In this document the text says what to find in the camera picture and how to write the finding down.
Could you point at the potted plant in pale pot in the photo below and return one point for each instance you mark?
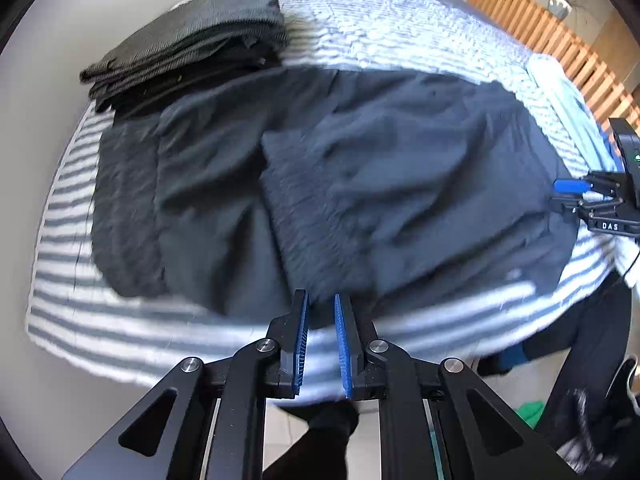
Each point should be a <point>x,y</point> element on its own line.
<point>557,7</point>

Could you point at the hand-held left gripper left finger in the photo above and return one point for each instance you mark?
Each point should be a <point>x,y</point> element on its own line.
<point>301,345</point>

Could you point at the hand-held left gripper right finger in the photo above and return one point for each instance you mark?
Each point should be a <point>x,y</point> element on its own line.
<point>342,345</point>

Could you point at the white fluffy cloth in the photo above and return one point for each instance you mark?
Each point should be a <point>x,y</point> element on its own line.
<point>575,425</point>

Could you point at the person's leg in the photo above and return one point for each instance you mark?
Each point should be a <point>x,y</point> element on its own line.
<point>325,440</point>
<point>590,340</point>

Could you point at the wooden slatted partition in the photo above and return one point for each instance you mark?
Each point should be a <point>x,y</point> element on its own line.
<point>530,15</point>

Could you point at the wooden door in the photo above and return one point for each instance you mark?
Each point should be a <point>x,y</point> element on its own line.
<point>612,45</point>

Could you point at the stack of folded dark clothes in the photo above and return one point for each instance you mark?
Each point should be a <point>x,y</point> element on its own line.
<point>200,25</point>

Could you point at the person's right leg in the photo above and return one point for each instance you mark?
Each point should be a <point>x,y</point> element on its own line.
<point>590,340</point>

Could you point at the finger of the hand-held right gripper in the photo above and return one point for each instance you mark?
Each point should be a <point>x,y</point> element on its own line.
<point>567,205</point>
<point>570,186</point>

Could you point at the light blue garment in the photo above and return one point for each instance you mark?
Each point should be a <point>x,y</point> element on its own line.
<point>565,100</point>

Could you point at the green cloth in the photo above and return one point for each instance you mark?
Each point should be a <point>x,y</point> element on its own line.
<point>530,410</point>

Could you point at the blue white striped quilt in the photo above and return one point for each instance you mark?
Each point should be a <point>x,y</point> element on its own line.
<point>400,25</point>

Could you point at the person's left leg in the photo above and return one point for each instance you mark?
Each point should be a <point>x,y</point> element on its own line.
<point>325,440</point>

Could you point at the navy pants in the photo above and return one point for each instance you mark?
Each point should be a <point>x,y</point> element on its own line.
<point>375,175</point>

